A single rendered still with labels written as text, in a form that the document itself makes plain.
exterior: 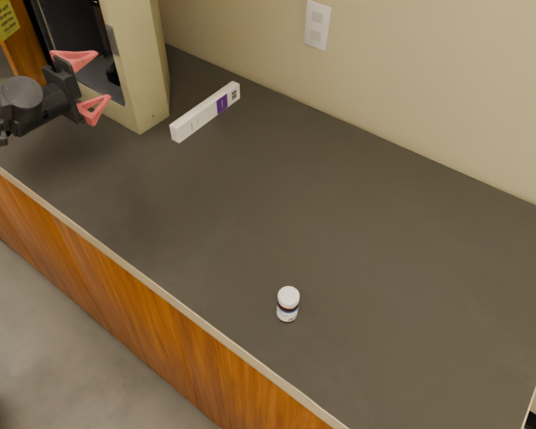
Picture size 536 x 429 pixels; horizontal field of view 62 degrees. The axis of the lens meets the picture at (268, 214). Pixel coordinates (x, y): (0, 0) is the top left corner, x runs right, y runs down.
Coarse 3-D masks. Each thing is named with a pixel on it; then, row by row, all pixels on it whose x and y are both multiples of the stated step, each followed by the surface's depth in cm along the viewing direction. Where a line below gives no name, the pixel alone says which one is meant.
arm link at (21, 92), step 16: (16, 80) 71; (32, 80) 72; (0, 96) 69; (16, 96) 70; (32, 96) 72; (0, 112) 71; (16, 112) 72; (32, 112) 73; (0, 128) 74; (0, 144) 77
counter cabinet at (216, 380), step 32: (0, 192) 141; (0, 224) 177; (32, 224) 139; (64, 224) 115; (32, 256) 175; (64, 256) 139; (96, 256) 114; (64, 288) 174; (96, 288) 137; (128, 288) 113; (96, 320) 172; (128, 320) 136; (160, 320) 113; (160, 352) 136; (192, 352) 112; (224, 352) 96; (192, 384) 134; (224, 384) 112; (256, 384) 95; (224, 416) 134; (256, 416) 111; (288, 416) 95
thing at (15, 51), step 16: (0, 0) 100; (16, 0) 105; (0, 16) 101; (16, 16) 106; (0, 32) 101; (16, 32) 106; (32, 32) 112; (0, 48) 102; (16, 48) 107; (32, 48) 113; (0, 64) 103; (16, 64) 108; (32, 64) 114; (0, 80) 104
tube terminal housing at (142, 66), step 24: (120, 0) 95; (144, 0) 99; (120, 24) 97; (144, 24) 103; (120, 48) 100; (144, 48) 106; (120, 72) 106; (144, 72) 109; (168, 72) 134; (96, 96) 120; (144, 96) 113; (168, 96) 127; (120, 120) 120; (144, 120) 117
